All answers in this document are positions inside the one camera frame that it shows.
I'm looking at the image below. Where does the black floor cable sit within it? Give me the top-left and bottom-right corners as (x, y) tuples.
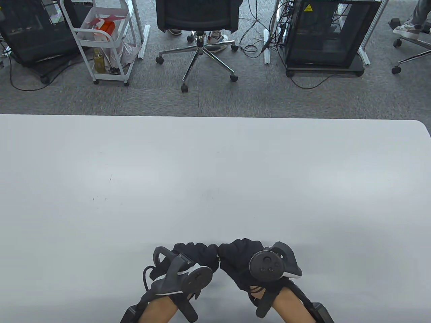
(8, 50), (63, 92)
(290, 72), (337, 90)

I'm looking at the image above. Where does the chrome chair base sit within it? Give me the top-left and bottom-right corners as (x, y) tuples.
(388, 17), (431, 75)

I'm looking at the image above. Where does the white rolling cart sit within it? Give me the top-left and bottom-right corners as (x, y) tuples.
(60, 0), (139, 87)

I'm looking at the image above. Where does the person's left forearm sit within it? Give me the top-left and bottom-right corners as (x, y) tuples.
(138, 296), (179, 323)

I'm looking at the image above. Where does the tangle of black cables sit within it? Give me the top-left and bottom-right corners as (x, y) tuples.
(238, 0), (287, 59)

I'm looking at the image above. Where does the black computer case yellow sticker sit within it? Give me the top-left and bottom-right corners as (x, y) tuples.
(285, 0), (383, 68)

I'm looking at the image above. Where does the person's right hand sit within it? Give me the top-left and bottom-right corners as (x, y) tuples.
(218, 238), (297, 305)

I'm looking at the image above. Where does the black office chair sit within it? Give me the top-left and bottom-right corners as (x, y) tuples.
(155, 0), (240, 94)

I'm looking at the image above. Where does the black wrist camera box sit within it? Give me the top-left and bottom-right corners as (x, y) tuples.
(311, 303), (336, 323)
(120, 303), (142, 323)

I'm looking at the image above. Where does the black braided glove cable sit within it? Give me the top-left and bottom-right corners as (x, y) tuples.
(143, 265), (159, 294)
(290, 281), (318, 311)

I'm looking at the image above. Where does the person's right forearm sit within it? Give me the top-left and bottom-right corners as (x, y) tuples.
(271, 286), (314, 323)

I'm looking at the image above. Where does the black wheeled platform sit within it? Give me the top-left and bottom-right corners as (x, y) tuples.
(286, 54), (366, 78)
(25, 50), (95, 84)

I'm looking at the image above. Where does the black controller mount bracket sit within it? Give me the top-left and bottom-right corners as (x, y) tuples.
(255, 286), (280, 319)
(175, 293), (199, 323)

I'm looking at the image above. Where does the clear plastic bag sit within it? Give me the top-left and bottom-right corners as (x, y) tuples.
(104, 42), (141, 69)

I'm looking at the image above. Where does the yellow bottle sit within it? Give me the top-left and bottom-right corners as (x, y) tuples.
(94, 48), (105, 74)

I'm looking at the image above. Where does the white metal desk leg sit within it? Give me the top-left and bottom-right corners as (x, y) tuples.
(130, 0), (151, 60)
(263, 0), (282, 65)
(357, 0), (389, 66)

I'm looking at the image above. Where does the person's left hand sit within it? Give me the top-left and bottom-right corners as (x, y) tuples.
(172, 242), (220, 274)

